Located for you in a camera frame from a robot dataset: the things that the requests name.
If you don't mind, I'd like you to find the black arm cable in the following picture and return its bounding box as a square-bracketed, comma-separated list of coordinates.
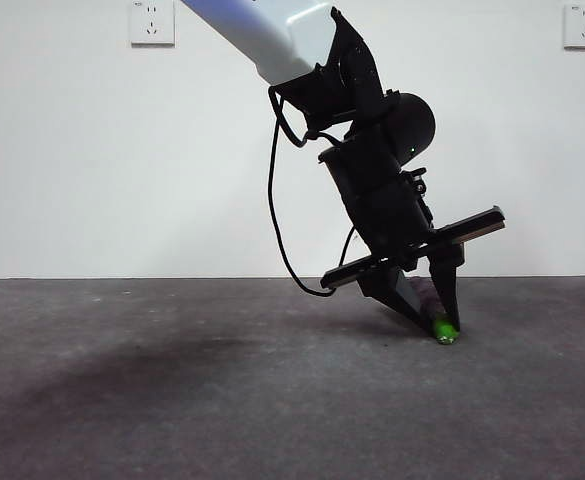
[266, 86, 359, 298]

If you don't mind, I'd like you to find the purple eggplant with green stem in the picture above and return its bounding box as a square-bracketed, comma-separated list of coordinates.
[408, 278, 461, 347]

